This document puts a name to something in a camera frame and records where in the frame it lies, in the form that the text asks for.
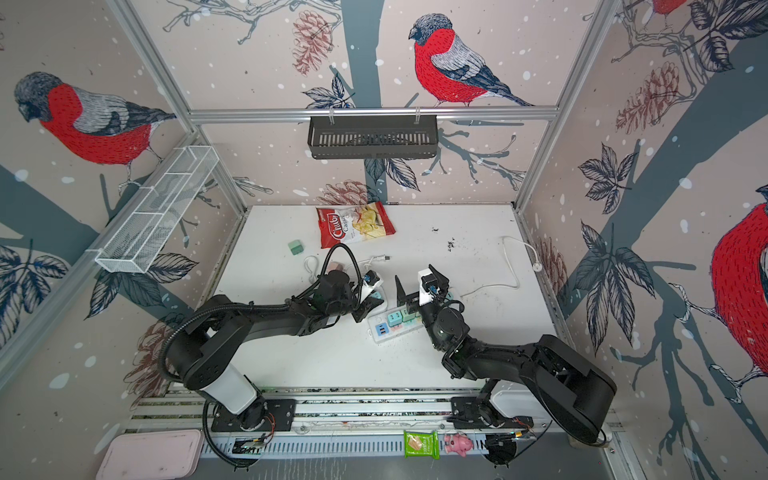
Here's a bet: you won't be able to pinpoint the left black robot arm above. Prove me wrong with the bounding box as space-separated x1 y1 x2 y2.
157 244 384 431

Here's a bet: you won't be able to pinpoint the red chips bag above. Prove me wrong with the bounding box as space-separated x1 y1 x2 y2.
316 202 396 249

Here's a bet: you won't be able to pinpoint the pink tray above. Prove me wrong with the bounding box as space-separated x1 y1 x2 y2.
96 429 204 480

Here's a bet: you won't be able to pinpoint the light green charger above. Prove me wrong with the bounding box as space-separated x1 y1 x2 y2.
288 240 304 256

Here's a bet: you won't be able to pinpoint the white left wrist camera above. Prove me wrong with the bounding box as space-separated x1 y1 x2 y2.
360 270 381 302

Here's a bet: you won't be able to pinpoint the green snack packet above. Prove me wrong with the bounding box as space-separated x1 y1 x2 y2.
403 431 441 460

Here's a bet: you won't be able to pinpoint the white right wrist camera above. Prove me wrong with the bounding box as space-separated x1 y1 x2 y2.
418 269 441 306

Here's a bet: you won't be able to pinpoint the long white power strip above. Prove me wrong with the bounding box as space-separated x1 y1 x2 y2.
367 306 424 344

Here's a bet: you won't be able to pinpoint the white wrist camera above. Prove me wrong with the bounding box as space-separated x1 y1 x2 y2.
360 270 381 302
418 269 441 306

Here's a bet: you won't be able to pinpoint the green charger plug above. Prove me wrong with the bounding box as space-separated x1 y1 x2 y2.
400 308 420 326

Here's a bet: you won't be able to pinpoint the pink pig toy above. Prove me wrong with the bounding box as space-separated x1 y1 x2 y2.
443 432 474 458

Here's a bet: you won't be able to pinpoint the black wall basket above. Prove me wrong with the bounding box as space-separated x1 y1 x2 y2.
307 115 439 160

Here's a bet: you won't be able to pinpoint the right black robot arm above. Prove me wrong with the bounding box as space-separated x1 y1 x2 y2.
394 265 617 447

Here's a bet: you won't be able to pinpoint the white wire shelf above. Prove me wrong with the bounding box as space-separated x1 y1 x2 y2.
95 145 219 273

